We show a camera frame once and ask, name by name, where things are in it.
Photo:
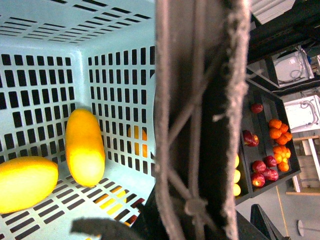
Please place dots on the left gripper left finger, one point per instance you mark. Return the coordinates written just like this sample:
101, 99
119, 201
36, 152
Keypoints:
106, 228

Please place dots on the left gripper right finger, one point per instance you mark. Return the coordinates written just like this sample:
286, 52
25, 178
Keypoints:
262, 222

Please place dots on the yellow mango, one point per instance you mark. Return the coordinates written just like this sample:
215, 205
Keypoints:
84, 149

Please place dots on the large yellow lemon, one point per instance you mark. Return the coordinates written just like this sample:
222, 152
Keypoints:
26, 181

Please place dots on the brown woven basket handle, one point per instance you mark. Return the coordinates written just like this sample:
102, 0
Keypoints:
201, 49

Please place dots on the light blue plastic basket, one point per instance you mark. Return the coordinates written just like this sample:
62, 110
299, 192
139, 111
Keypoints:
57, 56

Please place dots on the black fruit display stand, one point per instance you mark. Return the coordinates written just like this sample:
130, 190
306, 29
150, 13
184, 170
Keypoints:
258, 124

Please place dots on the orange tangerine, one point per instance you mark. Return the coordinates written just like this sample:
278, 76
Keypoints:
275, 124

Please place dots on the red apple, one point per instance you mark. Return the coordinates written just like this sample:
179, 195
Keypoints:
256, 108

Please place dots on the white appliance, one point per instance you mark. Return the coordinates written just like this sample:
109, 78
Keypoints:
292, 67

